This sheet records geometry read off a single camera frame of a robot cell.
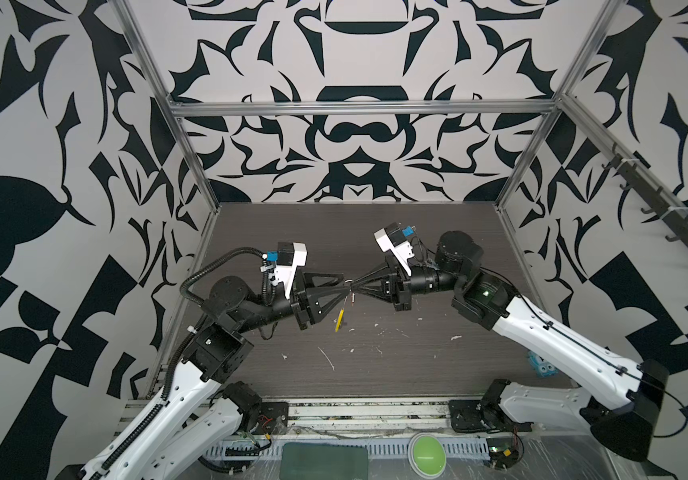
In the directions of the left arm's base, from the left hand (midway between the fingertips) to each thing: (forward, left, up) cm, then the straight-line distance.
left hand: (347, 279), depth 54 cm
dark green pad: (-24, +6, -40) cm, 47 cm away
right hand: (-1, -2, -2) cm, 3 cm away
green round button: (-24, -18, -38) cm, 48 cm away
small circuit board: (-24, -36, -40) cm, 59 cm away
